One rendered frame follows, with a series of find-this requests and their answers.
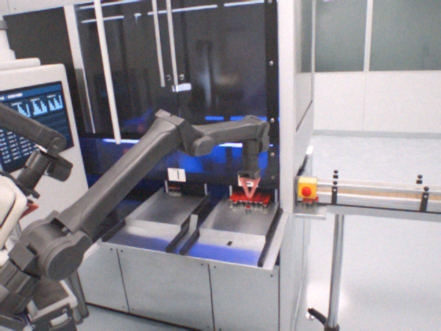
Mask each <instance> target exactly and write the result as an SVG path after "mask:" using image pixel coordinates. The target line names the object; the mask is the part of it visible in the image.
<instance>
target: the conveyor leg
mask: <svg viewBox="0 0 441 331"><path fill-rule="evenodd" d="M330 214H335V217H334V242H333V254H332V261H331V279H330V291H329V303H328V316H327V326H328V327H329V328H330V329H336V328H337V321H338V302H339V300H340V281H341V270H342V261H343V250H344V240H345V219H346V215H350V214H338V213H330Z"/></svg>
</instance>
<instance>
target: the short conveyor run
mask: <svg viewBox="0 0 441 331"><path fill-rule="evenodd" d="M334 173H335V174H336V175H334V174H333V178H332V179H324V178H318V179H317V182H322V183H317V193H316V196H317V197H318V205H326V206H327V212H330V213H338V214H352V215H360V216H367V217H381V218H384V217H388V218H396V219H408V220H416V221H430V222H436V223H441V191H440V190H441V185H429V184H422V179H421V178H422V177H423V175H422V174H418V175H417V178H419V179H416V184H408V183H387V182H377V181H356V180H345V179H338V176H339V175H337V174H338V170H337V169H335V170H334ZM339 183H343V184H354V185H343V184H339ZM363 185H372V186H382V187H372V186H363ZM383 187H393V188H383ZM402 188H412V189H415V190H412V189H402ZM422 189H423V190H422ZM430 189H432V191H430ZM302 201H303V198H300V197H298V191H297V200H296V205H297V204H298V203H302Z"/></svg>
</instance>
